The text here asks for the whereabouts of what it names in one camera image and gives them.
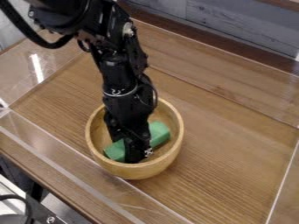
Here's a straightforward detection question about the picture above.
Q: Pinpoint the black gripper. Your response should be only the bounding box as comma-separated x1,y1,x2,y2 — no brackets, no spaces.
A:
102,88,157,164

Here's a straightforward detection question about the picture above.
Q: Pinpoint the green rectangular block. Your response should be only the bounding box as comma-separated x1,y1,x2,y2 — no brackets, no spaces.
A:
102,121,170,164

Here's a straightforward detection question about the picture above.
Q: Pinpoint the brown wooden bowl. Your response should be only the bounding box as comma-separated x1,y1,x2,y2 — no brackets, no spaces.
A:
85,98,184,180

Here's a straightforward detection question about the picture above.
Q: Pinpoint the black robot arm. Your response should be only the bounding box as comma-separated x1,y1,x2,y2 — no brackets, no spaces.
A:
0,0,157,164

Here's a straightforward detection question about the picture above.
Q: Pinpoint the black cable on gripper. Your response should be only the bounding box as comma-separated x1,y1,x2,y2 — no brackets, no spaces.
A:
134,73,160,112

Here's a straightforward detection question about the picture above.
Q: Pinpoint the black metal bracket with screw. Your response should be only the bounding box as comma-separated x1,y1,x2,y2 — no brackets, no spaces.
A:
29,201,68,224

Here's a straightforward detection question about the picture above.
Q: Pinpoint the clear acrylic tray wall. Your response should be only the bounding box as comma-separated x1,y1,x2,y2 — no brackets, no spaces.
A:
0,10,299,224

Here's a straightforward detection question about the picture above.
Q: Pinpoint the black cable bottom left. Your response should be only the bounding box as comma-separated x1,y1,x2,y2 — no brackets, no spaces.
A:
0,193,36,224

